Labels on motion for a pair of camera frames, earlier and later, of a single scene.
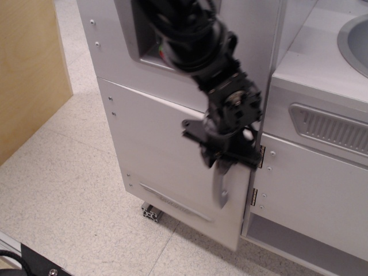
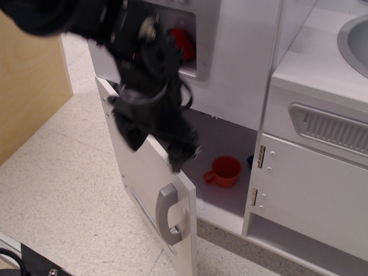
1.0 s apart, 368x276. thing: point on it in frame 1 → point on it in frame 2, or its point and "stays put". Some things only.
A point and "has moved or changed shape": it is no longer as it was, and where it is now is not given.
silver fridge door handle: (220, 195) → (167, 198)
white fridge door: (160, 166) has moved or changed shape
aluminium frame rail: (8, 243) stays put
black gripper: (238, 144) → (150, 101)
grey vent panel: (345, 131) stays put
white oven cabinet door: (320, 195) stays put
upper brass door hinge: (262, 151) stays put
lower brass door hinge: (254, 197) stays put
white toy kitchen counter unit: (310, 204) stays put
